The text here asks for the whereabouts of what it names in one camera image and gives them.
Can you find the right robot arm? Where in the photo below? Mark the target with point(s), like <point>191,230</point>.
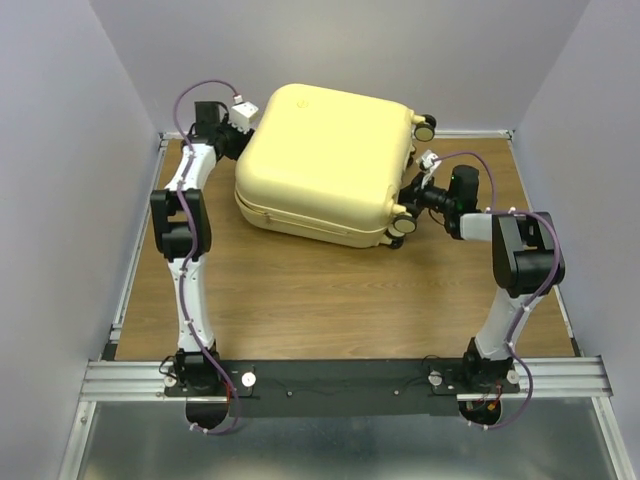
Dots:
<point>527,262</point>

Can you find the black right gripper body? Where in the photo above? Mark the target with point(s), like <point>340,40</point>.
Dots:
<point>429,197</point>

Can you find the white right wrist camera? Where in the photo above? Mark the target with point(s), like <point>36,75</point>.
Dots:
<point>428,163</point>

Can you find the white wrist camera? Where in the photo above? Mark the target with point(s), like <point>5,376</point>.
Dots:
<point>428,163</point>
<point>242,114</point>

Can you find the cream yellow suitcase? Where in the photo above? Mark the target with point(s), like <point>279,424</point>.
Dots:
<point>328,165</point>

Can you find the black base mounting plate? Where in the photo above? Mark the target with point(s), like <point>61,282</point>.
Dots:
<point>345,388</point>

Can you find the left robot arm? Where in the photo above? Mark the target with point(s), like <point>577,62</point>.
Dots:
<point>183,235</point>

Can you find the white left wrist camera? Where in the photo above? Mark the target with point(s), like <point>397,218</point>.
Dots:
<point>242,114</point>

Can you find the aluminium frame rail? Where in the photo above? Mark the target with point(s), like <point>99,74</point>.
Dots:
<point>423,418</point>

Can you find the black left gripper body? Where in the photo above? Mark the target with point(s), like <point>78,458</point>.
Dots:
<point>234,140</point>

